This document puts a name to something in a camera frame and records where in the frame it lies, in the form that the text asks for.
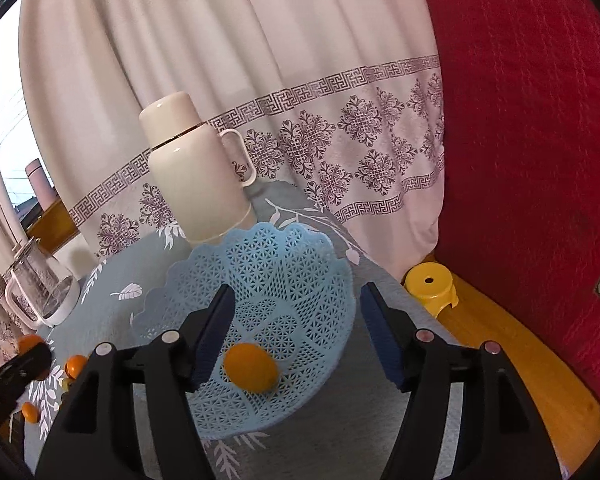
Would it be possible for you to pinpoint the wooden window sill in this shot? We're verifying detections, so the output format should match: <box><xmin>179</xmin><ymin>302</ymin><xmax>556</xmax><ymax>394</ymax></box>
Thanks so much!
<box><xmin>20</xmin><ymin>199</ymin><xmax>81</xmax><ymax>253</ymax></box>

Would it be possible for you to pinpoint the pink bottle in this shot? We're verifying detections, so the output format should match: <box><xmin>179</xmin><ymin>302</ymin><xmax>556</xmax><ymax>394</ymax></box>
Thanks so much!
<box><xmin>26</xmin><ymin>159</ymin><xmax>56</xmax><ymax>206</ymax></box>

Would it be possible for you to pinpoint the blue-grey leaf print tablecloth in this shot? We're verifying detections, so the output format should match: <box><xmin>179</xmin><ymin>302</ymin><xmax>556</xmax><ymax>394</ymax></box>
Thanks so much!
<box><xmin>10</xmin><ymin>180</ymin><xmax>466</xmax><ymax>480</ymax></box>

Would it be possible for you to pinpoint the large orange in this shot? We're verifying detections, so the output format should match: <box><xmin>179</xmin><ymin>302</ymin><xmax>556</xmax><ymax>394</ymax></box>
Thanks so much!
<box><xmin>64</xmin><ymin>354</ymin><xmax>90</xmax><ymax>378</ymax></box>

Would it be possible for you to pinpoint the yellow plastic stool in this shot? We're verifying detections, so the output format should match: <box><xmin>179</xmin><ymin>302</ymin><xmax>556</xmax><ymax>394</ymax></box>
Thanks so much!
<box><xmin>404</xmin><ymin>261</ymin><xmax>460</xmax><ymax>317</ymax></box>

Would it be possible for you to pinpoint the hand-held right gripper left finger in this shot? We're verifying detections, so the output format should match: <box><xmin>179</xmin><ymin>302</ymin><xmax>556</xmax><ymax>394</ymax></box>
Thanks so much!
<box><xmin>35</xmin><ymin>284</ymin><xmax>237</xmax><ymax>480</ymax></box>

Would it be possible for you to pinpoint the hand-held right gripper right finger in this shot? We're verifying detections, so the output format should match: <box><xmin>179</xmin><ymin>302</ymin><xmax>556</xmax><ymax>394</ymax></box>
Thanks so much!
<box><xmin>359</xmin><ymin>281</ymin><xmax>563</xmax><ymax>480</ymax></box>

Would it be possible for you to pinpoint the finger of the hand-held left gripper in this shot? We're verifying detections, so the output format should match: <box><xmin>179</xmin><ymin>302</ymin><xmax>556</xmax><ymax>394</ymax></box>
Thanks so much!
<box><xmin>0</xmin><ymin>344</ymin><xmax>52</xmax><ymax>413</ymax></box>

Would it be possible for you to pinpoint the red textured blanket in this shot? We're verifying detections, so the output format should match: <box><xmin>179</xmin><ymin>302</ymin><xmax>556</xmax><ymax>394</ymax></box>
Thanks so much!
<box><xmin>412</xmin><ymin>0</ymin><xmax>600</xmax><ymax>406</ymax></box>

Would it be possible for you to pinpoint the glass kettle with white handle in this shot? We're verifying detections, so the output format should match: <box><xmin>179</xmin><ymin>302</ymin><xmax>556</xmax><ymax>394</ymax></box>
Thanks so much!
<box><xmin>4</xmin><ymin>236</ymin><xmax>83</xmax><ymax>331</ymax></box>

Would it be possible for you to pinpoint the light blue plastic mesh basket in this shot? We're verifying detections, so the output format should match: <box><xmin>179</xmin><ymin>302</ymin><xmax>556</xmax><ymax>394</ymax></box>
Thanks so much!
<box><xmin>130</xmin><ymin>221</ymin><xmax>357</xmax><ymax>438</ymax></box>

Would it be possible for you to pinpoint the cream thermos jug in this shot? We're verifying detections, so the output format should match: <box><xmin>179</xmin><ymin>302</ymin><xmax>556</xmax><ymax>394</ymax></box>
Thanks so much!
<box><xmin>139</xmin><ymin>91</ymin><xmax>258</xmax><ymax>244</ymax></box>

